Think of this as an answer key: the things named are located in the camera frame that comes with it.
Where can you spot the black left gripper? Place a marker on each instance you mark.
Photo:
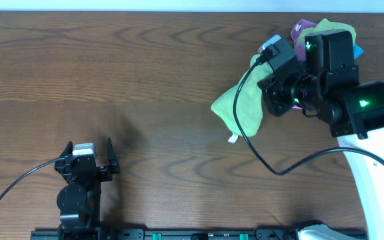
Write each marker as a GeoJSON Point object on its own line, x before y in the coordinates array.
{"type": "Point", "coordinates": [87, 168]}

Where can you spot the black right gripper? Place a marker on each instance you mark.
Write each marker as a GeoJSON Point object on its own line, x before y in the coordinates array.
{"type": "Point", "coordinates": [271, 90]}

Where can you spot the light green microfiber cloth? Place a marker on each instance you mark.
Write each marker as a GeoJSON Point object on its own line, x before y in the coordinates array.
{"type": "Point", "coordinates": [249, 104]}

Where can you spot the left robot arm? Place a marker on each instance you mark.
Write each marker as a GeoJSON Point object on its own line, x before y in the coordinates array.
{"type": "Point", "coordinates": [79, 201]}

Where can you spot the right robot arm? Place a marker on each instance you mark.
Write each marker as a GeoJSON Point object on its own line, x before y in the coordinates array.
{"type": "Point", "coordinates": [327, 86]}

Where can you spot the purple microfiber cloth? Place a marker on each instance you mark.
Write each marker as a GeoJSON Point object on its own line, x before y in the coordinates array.
{"type": "Point", "coordinates": [298, 33]}

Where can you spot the olive green microfiber cloth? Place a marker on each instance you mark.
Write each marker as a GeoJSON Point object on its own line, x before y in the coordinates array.
{"type": "Point", "coordinates": [325, 25]}

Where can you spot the blue microfiber cloth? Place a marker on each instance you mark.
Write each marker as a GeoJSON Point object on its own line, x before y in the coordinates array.
{"type": "Point", "coordinates": [357, 51]}

